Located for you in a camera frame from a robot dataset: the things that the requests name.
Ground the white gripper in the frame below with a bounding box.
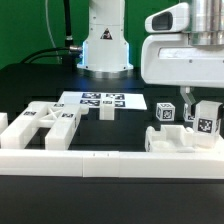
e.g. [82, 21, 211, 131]
[141, 2, 224, 109]

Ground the white chair seat part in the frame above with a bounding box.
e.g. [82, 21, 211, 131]
[145, 125, 211, 154]

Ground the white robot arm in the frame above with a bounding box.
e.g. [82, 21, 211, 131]
[78, 0, 224, 106]

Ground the white chair back part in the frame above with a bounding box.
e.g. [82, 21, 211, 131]
[0, 101, 89, 151]

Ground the white marker sheet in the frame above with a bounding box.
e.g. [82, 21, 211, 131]
[59, 91, 147, 110]

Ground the white block at left edge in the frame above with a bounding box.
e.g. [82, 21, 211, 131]
[0, 113, 8, 134]

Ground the white U-shaped fence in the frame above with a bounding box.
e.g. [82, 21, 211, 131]
[0, 137, 224, 179]

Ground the black vertical cable post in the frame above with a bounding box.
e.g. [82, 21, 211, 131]
[63, 0, 73, 67]

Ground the black thick cable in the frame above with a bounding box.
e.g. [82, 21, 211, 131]
[20, 45, 84, 64]

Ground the thin grey cable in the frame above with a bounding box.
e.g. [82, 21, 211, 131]
[45, 0, 63, 64]

